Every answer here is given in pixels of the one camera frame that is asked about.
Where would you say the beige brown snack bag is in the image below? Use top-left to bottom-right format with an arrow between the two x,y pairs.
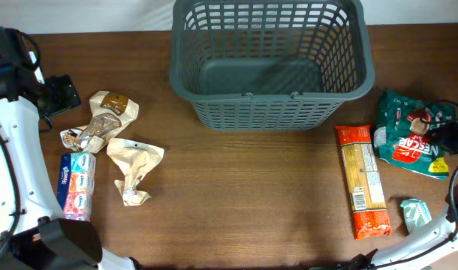
60,91 -> 140,154

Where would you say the green Nescafe coffee bag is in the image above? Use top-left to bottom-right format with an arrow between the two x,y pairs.
373,89 -> 456,179

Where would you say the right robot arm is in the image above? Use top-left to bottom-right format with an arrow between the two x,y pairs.
335,125 -> 458,269

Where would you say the crumpled beige paper bag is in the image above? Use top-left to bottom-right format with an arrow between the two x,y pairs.
107,138 -> 164,206

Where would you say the grey plastic basket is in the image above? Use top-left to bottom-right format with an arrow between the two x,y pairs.
170,0 -> 375,131

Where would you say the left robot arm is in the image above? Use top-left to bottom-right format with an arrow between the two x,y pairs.
0,27 -> 142,270

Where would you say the Kleenex tissue multipack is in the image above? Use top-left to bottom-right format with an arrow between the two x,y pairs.
56,152 -> 96,221

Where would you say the orange spaghetti pasta packet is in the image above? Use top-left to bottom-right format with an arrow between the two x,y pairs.
335,125 -> 392,240

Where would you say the small light green packet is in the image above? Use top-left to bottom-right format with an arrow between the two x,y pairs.
400,199 -> 432,234

